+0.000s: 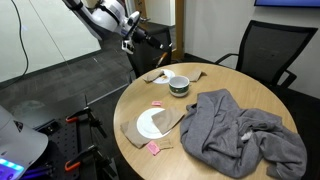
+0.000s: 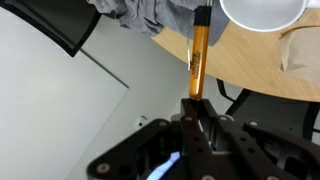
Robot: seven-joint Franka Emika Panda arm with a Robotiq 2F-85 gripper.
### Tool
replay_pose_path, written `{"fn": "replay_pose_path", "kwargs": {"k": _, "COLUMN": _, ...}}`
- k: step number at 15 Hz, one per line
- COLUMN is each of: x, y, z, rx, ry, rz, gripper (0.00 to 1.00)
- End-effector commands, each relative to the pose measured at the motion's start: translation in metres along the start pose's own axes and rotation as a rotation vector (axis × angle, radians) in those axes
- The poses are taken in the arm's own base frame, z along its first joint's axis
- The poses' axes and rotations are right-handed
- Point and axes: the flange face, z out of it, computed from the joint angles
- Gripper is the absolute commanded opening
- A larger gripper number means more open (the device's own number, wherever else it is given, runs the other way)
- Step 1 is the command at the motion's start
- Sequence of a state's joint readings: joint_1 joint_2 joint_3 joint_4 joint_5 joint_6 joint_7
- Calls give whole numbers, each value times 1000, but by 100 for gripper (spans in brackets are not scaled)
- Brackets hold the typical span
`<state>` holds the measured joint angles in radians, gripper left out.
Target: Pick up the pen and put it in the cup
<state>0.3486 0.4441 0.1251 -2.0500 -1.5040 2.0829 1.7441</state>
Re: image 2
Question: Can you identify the white cup with green band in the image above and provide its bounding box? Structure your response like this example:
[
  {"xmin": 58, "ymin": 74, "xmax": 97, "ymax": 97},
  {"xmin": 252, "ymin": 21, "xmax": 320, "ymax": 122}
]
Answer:
[{"xmin": 218, "ymin": 0, "xmax": 320, "ymax": 33}]

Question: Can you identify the black mesh office chair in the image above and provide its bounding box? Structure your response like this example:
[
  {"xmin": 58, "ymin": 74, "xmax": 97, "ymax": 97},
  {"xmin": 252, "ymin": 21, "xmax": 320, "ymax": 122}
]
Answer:
[
  {"xmin": 215, "ymin": 78, "xmax": 320, "ymax": 146},
  {"xmin": 0, "ymin": 0, "xmax": 102, "ymax": 58}
]

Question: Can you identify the gray sweatshirt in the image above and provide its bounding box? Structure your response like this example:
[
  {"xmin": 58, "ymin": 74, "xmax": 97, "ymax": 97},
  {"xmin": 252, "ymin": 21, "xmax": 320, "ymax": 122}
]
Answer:
[{"xmin": 87, "ymin": 0, "xmax": 231, "ymax": 47}]

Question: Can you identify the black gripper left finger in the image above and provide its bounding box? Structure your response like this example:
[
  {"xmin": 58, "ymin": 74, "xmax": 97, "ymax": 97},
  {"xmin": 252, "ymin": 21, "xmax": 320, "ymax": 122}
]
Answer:
[{"xmin": 87, "ymin": 99, "xmax": 214, "ymax": 180}]

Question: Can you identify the white wall thermostat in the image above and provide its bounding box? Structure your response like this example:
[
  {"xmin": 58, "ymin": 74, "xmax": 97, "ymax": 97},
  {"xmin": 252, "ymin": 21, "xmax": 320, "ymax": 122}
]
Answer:
[{"xmin": 134, "ymin": 114, "xmax": 150, "ymax": 130}]

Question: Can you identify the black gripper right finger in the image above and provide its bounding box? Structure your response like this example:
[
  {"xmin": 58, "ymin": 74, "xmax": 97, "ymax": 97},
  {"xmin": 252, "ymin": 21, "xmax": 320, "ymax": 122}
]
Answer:
[{"xmin": 199, "ymin": 99, "xmax": 320, "ymax": 180}]

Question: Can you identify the orange pen with black grip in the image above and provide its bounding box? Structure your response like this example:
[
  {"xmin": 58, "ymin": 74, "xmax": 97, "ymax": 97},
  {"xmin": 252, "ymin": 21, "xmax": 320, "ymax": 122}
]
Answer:
[{"xmin": 188, "ymin": 0, "xmax": 213, "ymax": 101}]

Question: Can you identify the brown paper napkin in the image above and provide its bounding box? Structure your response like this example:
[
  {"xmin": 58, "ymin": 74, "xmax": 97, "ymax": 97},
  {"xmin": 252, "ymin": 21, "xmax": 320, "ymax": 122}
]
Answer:
[{"xmin": 279, "ymin": 25, "xmax": 320, "ymax": 84}]

